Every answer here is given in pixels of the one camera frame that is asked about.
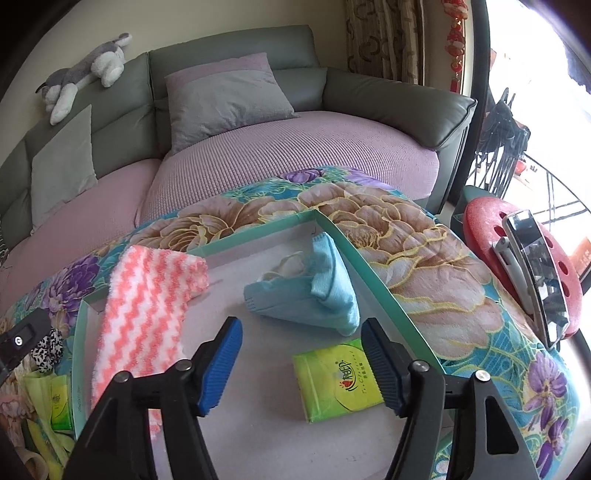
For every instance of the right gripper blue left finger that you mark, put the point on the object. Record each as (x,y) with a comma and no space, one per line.
(215,361)

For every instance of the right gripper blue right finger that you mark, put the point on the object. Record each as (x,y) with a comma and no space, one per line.
(388,361)

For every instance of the green tissue pack front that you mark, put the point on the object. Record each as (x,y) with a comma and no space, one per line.
(336,381)

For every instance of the green tissue pack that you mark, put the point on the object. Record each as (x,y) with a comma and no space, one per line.
(336,381)
(61,416)

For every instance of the pink white zigzag towel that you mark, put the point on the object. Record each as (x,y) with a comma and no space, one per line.
(149,293)

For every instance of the blue face mask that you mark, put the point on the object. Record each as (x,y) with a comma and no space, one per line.
(313,289)

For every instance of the light green cloth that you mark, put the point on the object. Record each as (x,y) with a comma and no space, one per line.
(54,447)

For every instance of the leopard print scrunchie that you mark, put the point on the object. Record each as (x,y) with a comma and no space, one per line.
(48,351)

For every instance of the teal white shallow tray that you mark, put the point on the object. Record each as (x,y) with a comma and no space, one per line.
(258,430)

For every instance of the black white patterned cushion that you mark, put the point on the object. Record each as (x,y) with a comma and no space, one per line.
(4,251)

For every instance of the floral blanket table cover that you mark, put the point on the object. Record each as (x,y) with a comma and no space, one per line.
(465,314)

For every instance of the red plastic stool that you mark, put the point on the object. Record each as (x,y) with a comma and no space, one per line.
(482,228)

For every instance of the grey cushion left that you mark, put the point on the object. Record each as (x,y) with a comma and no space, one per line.
(62,169)

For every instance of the grey sofa with pink cover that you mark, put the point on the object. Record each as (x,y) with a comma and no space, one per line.
(409,136)

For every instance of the husky plush toy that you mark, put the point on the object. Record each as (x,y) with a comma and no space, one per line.
(104,63)

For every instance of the grey purple cushion right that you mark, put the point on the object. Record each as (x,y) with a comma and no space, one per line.
(213,98)

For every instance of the beige patterned curtain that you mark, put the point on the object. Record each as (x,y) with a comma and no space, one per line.
(385,39)

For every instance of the red hanging decoration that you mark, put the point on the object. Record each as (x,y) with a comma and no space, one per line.
(458,11)

